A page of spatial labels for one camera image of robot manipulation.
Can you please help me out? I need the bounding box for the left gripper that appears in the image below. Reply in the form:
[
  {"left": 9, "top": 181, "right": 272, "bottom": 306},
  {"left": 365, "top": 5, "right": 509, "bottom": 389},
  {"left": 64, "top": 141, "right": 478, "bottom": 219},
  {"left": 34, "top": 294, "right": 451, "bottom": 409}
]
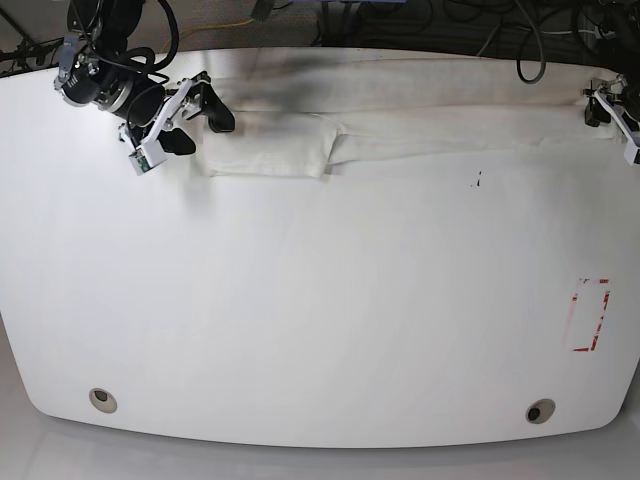
[{"left": 584, "top": 74, "right": 640, "bottom": 128}]

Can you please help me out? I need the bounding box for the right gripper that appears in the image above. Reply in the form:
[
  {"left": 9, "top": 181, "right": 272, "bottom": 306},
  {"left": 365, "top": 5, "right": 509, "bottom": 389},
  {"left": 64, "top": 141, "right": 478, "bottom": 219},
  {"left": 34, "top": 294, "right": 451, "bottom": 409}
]
[{"left": 117, "top": 72, "right": 235, "bottom": 156}]

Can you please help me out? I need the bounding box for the white printed T-shirt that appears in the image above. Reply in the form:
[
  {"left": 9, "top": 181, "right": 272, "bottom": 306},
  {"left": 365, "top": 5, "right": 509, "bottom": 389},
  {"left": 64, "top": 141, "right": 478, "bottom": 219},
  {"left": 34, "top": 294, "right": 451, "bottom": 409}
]
[{"left": 196, "top": 49, "right": 616, "bottom": 178}]

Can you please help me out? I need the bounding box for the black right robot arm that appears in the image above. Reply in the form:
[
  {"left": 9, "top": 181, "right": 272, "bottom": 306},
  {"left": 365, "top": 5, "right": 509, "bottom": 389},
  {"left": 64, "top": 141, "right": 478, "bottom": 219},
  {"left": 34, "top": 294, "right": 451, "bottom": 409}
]
[{"left": 54, "top": 1, "right": 236, "bottom": 169}]

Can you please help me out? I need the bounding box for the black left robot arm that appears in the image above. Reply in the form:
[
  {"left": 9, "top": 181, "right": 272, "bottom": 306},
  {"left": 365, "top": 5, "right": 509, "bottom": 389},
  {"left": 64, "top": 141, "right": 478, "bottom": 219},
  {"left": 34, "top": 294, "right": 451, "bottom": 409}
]
[{"left": 570, "top": 1, "right": 639, "bottom": 123}]

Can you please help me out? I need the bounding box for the red tape rectangle marker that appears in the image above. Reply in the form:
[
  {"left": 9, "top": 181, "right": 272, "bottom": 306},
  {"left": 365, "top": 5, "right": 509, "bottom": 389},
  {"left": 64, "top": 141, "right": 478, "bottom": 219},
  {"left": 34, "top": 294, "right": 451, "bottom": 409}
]
[{"left": 567, "top": 278, "right": 612, "bottom": 352}]

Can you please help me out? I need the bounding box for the left table grommet hole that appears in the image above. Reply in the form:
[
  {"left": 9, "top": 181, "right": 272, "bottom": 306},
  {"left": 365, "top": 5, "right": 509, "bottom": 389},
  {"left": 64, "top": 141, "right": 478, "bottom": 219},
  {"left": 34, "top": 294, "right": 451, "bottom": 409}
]
[{"left": 89, "top": 388, "right": 118, "bottom": 414}]

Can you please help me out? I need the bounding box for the table grommet hole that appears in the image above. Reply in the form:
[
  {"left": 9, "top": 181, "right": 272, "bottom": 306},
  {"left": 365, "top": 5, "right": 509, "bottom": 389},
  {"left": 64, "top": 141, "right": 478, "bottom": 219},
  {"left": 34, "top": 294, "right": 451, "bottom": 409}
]
[
  {"left": 89, "top": 388, "right": 118, "bottom": 414},
  {"left": 526, "top": 399, "right": 556, "bottom": 425}
]

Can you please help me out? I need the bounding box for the right table grommet hole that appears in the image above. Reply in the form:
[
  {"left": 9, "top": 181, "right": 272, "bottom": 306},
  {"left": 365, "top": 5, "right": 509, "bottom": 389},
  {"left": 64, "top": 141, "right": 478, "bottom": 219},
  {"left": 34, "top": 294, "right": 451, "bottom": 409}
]
[{"left": 526, "top": 399, "right": 556, "bottom": 425}]

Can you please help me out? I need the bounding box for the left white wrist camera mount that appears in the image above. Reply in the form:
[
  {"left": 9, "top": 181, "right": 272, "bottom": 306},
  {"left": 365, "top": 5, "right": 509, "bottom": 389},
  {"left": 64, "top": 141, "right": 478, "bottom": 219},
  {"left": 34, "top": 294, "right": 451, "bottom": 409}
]
[{"left": 583, "top": 78, "right": 639, "bottom": 165}]

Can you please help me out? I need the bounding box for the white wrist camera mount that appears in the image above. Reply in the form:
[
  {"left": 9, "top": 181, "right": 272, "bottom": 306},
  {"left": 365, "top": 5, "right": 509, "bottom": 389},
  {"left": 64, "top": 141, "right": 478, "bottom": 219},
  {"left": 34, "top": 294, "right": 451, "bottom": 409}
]
[
  {"left": 119, "top": 71, "right": 211, "bottom": 176},
  {"left": 583, "top": 78, "right": 639, "bottom": 165}
]

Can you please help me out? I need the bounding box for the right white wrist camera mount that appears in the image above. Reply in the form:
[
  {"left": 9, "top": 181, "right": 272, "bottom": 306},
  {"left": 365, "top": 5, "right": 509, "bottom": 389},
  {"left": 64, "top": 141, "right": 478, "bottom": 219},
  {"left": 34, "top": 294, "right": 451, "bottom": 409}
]
[{"left": 119, "top": 71, "right": 211, "bottom": 176}]

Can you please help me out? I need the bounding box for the yellow cable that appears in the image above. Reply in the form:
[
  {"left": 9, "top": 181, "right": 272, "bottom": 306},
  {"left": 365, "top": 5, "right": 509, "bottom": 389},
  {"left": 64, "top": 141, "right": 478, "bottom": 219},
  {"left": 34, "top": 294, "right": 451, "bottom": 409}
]
[{"left": 159, "top": 12, "right": 261, "bottom": 54}]

